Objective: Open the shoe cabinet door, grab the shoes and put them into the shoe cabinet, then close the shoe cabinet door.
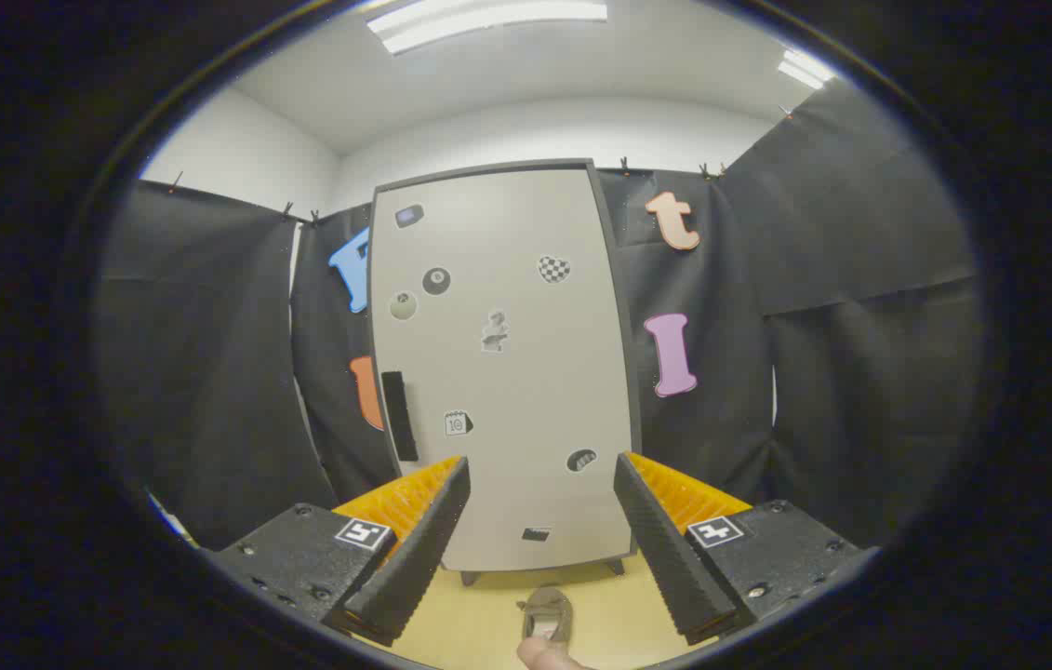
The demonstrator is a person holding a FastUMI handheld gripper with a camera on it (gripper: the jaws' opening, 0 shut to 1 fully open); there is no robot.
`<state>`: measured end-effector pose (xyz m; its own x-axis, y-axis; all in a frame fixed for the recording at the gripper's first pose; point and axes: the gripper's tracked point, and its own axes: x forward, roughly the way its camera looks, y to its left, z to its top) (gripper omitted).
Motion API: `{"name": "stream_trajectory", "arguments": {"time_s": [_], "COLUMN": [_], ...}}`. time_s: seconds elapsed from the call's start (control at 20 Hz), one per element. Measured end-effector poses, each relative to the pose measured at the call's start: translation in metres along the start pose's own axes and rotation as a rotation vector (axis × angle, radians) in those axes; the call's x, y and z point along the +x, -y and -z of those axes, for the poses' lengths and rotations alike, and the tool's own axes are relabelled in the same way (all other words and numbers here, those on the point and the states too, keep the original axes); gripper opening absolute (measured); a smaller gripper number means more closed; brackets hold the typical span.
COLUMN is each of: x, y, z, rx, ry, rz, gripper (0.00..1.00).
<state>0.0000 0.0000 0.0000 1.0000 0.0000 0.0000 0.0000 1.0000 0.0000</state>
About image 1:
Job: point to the grey shoe cabinet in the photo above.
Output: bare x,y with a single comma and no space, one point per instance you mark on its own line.
628,335

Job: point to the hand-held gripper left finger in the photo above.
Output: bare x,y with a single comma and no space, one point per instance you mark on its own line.
419,558

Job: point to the black backdrop cloth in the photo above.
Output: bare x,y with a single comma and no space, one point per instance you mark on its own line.
209,372

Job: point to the brown fuzzy shoe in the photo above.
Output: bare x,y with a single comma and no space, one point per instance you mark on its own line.
546,609

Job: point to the white shoe cabinet door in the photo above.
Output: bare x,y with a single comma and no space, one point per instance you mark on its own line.
535,372

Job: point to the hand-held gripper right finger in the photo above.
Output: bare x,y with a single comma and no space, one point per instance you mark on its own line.
670,558

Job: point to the long ceiling light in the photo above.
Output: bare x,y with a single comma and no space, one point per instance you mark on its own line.
488,20

